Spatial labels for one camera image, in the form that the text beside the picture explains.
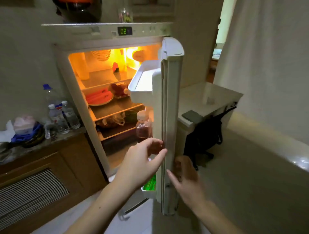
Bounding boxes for blue cloth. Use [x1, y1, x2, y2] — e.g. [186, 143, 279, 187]
[11, 123, 44, 143]

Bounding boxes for clear drinking glass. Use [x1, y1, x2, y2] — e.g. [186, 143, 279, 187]
[117, 7, 134, 23]

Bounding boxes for brown wooden cabinet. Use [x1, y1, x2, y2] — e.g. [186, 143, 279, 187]
[0, 126, 108, 234]

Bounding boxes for person's left forearm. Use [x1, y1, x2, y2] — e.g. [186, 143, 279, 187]
[64, 180, 136, 234]

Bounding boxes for dark grey wallet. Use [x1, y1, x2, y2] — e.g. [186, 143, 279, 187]
[182, 110, 204, 125]

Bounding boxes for slatted vent grille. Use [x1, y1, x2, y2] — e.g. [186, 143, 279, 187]
[0, 168, 70, 231]

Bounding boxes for black bowl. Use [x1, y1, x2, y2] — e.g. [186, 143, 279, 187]
[21, 129, 46, 148]

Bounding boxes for white refrigerator body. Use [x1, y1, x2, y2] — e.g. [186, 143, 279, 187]
[42, 22, 174, 234]

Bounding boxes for red watermelon slices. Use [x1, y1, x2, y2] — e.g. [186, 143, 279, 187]
[86, 88, 113, 104]

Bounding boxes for white curtain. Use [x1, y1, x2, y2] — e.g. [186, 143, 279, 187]
[214, 0, 309, 145]

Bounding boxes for black orange helmet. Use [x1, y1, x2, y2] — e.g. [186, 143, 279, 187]
[52, 0, 102, 23]

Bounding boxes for white desk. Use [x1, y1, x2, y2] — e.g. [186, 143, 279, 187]
[177, 81, 244, 156]

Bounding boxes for plastic bag of food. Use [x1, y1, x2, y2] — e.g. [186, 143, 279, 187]
[96, 112, 126, 128]

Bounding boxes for person's right hand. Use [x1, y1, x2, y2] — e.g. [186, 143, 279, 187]
[166, 155, 208, 210]

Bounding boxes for pink tissue pack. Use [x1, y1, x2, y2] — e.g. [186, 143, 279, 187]
[13, 115, 36, 135]

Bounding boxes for clear food container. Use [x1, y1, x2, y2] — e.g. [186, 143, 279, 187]
[111, 82, 131, 99]

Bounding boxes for bottle of brown drink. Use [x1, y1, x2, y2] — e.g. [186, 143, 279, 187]
[136, 110, 153, 143]

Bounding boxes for green packet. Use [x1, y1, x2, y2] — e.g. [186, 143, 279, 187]
[143, 175, 157, 191]

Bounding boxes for black office chair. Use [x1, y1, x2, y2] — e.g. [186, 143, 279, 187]
[183, 106, 237, 170]

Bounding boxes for small clear glass jar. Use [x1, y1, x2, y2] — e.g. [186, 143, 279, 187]
[45, 123, 58, 141]

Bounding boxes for white refrigerator door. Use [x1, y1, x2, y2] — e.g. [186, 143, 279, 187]
[128, 37, 185, 216]

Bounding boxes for large blue-capped water bottle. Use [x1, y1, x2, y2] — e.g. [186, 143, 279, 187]
[43, 84, 64, 114]

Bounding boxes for person's right forearm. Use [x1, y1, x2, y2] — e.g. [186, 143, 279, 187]
[193, 200, 245, 234]

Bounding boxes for green vegetable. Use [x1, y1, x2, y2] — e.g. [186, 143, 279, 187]
[125, 110, 138, 123]

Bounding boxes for small white-capped water bottle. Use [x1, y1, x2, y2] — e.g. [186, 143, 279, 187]
[48, 104, 70, 134]
[61, 100, 81, 129]

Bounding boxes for white low ledge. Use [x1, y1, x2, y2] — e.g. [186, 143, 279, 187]
[226, 112, 309, 172]

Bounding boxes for person's left hand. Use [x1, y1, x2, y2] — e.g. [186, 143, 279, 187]
[113, 138, 168, 194]

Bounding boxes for white plastic bag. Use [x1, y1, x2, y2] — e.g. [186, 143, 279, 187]
[0, 120, 15, 143]

